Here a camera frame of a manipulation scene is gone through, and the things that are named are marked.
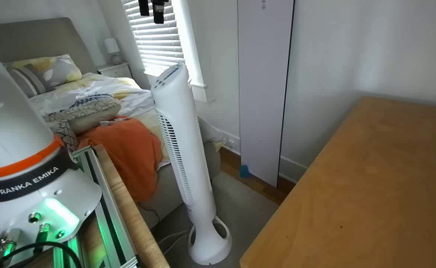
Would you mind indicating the yellow and white pillow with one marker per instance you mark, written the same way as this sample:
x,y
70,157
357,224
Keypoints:
x,y
53,69

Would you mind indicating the grey striped pillow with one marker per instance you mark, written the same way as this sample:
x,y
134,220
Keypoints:
x,y
25,80

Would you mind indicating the white nightstand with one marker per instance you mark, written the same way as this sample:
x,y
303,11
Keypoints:
x,y
113,69

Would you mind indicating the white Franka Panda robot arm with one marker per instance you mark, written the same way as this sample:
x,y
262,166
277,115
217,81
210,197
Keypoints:
x,y
13,135

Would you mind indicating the white tower fan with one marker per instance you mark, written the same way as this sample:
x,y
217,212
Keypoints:
x,y
184,150

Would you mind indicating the small blue floor object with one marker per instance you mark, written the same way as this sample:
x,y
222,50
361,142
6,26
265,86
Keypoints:
x,y
244,172

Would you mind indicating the orange blanket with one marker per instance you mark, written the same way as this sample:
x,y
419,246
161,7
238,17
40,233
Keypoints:
x,y
129,154

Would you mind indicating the grey upholstered headboard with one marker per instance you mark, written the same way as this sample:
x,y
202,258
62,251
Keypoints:
x,y
39,38

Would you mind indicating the aluminium frame with green glow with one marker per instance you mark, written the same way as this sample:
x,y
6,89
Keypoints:
x,y
110,224

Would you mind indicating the small white table lamp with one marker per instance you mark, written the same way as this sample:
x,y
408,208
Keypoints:
x,y
111,47

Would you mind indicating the bed with pale sheets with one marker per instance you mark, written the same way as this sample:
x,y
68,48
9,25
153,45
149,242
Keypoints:
x,y
122,97

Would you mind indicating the tall white leaning panel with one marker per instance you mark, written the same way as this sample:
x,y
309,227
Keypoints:
x,y
263,90

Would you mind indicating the white window frame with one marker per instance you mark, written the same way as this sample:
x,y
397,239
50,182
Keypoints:
x,y
193,60

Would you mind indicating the grey patterned knit blanket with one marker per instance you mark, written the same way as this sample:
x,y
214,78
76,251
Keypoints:
x,y
85,111

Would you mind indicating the white baseboard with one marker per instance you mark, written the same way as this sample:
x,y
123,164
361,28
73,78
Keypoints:
x,y
292,167

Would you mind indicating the light wooden plank edge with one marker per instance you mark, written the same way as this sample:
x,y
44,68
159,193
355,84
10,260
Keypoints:
x,y
128,209

